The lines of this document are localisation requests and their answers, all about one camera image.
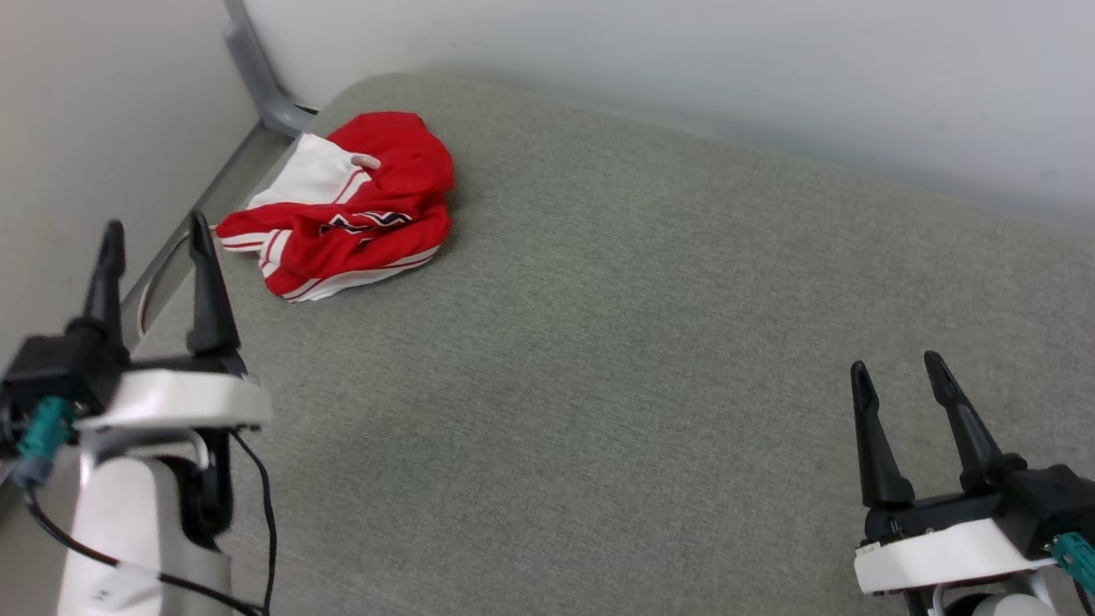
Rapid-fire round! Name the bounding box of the black cable with teal plug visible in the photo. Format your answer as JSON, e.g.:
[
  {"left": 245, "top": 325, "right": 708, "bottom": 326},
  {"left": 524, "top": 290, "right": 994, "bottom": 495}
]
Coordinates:
[
  {"left": 13, "top": 396, "right": 266, "bottom": 616},
  {"left": 1051, "top": 532, "right": 1095, "bottom": 616}
]

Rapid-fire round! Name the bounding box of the red white Bulls jersey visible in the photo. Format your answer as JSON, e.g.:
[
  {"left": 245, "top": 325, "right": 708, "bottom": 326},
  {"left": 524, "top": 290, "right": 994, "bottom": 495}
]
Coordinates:
[{"left": 214, "top": 111, "right": 457, "bottom": 304}]

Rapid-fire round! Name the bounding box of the thin black cable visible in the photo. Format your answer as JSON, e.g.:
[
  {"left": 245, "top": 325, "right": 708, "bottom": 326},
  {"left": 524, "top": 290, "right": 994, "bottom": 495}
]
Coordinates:
[{"left": 229, "top": 430, "right": 279, "bottom": 616}]

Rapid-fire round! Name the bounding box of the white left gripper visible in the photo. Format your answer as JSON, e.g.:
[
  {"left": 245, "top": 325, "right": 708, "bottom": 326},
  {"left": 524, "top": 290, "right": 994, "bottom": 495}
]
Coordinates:
[{"left": 67, "top": 211, "right": 273, "bottom": 431}]

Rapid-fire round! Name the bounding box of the grey metal frame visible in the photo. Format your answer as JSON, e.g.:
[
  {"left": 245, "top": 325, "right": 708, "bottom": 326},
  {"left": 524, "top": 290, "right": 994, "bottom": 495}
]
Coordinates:
[{"left": 120, "top": 0, "right": 319, "bottom": 347}]

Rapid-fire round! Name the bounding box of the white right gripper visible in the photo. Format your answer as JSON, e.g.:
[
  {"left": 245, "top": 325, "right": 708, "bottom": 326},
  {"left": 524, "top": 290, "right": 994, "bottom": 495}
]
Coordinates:
[{"left": 850, "top": 351, "right": 1057, "bottom": 596}]

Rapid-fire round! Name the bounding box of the white cable label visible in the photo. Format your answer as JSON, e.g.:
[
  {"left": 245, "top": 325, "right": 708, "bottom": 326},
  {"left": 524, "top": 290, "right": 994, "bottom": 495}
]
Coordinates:
[{"left": 109, "top": 558, "right": 165, "bottom": 591}]

